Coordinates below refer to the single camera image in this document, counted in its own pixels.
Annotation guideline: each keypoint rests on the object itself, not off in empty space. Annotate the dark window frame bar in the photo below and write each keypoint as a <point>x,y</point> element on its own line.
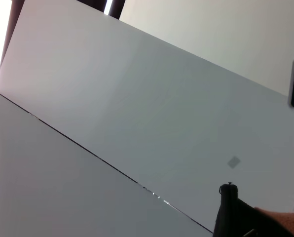
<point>118,8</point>
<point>10,29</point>

